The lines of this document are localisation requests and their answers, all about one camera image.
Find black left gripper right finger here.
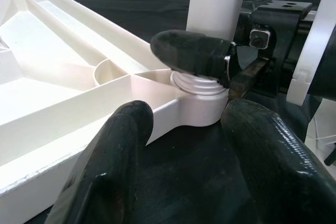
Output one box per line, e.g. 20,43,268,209
220,99,336,224

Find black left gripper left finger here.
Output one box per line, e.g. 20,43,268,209
43,100,154,224

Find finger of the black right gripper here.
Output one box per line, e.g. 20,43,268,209
234,11,253,48
150,29,234,88

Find white plastic table leg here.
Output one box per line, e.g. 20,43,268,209
170,0,249,96

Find white plastic table top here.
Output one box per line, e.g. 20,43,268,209
0,0,232,224

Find black metal table leg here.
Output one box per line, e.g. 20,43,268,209
324,142,336,167

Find black cloth table cover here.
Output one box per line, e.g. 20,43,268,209
44,0,336,224

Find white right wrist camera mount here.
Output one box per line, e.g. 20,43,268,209
286,0,336,105

